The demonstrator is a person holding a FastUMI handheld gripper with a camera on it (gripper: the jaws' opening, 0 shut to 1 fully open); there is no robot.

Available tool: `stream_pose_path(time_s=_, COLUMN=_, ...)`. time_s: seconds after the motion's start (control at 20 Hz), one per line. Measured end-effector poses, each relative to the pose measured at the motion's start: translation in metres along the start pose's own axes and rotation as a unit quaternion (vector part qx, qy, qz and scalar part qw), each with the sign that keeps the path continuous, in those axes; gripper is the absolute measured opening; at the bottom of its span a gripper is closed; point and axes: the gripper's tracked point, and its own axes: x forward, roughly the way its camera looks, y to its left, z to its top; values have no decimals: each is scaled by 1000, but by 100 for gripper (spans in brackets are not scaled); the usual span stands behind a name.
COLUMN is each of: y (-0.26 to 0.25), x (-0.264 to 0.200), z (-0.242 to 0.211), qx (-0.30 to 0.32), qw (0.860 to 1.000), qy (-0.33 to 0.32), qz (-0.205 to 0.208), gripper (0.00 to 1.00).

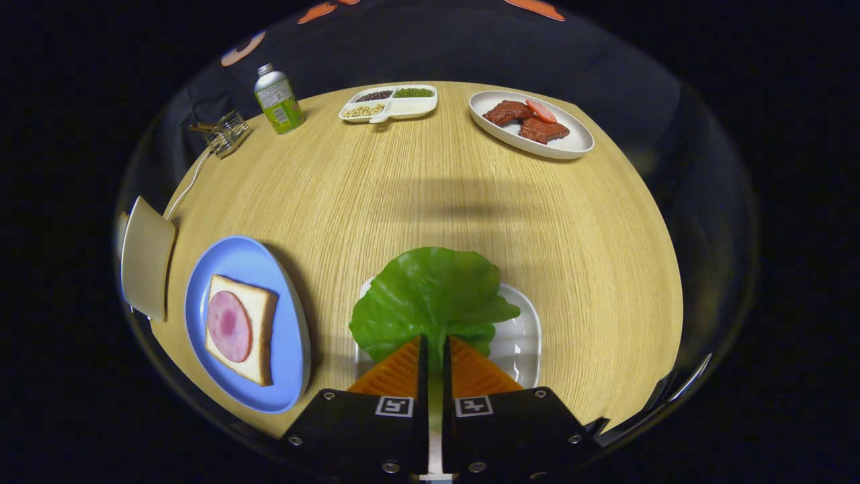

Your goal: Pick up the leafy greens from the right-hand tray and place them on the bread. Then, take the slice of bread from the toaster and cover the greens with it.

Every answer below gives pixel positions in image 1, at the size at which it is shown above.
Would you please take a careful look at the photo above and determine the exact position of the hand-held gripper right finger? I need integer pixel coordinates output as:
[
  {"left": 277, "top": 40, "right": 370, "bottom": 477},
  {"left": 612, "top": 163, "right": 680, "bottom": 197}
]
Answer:
[{"left": 442, "top": 335, "right": 602, "bottom": 481}]

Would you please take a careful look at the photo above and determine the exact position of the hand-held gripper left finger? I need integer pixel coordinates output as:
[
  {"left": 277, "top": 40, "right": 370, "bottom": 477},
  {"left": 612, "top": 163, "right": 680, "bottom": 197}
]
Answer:
[{"left": 279, "top": 335, "right": 431, "bottom": 481}]

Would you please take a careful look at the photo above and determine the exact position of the green lettuce leaf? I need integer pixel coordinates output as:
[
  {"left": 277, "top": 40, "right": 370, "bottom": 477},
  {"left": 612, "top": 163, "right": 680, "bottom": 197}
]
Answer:
[{"left": 349, "top": 247, "right": 521, "bottom": 367}]

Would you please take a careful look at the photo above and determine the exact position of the white square plate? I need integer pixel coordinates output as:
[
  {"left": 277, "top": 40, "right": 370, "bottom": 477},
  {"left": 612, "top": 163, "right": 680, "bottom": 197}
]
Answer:
[{"left": 354, "top": 277, "right": 542, "bottom": 391}]

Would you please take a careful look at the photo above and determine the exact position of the blue plate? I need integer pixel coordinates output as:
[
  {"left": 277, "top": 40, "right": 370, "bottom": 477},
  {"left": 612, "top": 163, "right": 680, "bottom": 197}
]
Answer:
[{"left": 184, "top": 235, "right": 312, "bottom": 414}]

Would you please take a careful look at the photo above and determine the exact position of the bread slice with ham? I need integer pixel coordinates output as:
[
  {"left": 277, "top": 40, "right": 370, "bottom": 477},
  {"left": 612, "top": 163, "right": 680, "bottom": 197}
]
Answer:
[{"left": 204, "top": 274, "right": 280, "bottom": 387}]

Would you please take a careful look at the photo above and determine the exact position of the round pink ham slice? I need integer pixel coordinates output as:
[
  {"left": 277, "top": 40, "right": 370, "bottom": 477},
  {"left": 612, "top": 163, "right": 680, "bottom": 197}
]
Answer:
[{"left": 207, "top": 290, "right": 253, "bottom": 364}]

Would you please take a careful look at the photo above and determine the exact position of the brown meat piece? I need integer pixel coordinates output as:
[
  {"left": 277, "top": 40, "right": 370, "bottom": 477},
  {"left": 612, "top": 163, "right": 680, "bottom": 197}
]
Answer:
[
  {"left": 482, "top": 100, "right": 535, "bottom": 127},
  {"left": 518, "top": 117, "right": 570, "bottom": 145}
]

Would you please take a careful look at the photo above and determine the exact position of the white oval meat plate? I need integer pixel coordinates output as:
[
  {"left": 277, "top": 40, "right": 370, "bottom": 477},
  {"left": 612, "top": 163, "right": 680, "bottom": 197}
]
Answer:
[{"left": 468, "top": 90, "right": 595, "bottom": 160}]

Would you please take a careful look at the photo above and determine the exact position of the white divided snack tray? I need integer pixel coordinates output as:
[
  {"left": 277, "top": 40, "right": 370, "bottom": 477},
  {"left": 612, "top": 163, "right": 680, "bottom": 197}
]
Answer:
[{"left": 338, "top": 84, "right": 439, "bottom": 124}]

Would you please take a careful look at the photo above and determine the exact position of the cream toaster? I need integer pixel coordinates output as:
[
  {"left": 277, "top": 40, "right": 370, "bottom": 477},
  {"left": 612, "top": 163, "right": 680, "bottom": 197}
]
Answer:
[{"left": 120, "top": 196, "right": 177, "bottom": 322}]

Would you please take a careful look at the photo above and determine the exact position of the silver bottle green label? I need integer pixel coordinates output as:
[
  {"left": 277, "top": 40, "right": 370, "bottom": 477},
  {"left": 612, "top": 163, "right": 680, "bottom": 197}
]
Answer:
[{"left": 254, "top": 63, "right": 306, "bottom": 135}]

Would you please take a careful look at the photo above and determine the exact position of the white toaster cable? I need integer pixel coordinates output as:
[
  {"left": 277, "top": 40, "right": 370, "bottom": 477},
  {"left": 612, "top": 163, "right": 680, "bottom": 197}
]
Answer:
[{"left": 163, "top": 149, "right": 216, "bottom": 221}]

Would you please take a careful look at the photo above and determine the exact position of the metal wire basket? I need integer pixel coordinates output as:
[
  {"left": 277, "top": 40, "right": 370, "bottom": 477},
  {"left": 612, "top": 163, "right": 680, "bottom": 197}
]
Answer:
[{"left": 205, "top": 110, "right": 253, "bottom": 159}]

